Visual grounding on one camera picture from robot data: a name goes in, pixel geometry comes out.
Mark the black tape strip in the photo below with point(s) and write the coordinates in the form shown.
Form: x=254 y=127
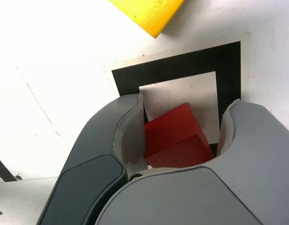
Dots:
x=3 y=172

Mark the red cube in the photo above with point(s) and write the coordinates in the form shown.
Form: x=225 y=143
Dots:
x=172 y=136

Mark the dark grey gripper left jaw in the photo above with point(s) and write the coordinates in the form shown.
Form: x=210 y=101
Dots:
x=93 y=164

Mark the black tape square outline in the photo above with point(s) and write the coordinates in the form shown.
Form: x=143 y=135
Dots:
x=182 y=63

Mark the yellow cube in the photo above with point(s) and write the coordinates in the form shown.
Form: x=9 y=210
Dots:
x=149 y=14

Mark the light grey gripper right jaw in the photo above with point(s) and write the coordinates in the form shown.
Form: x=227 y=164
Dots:
x=217 y=194

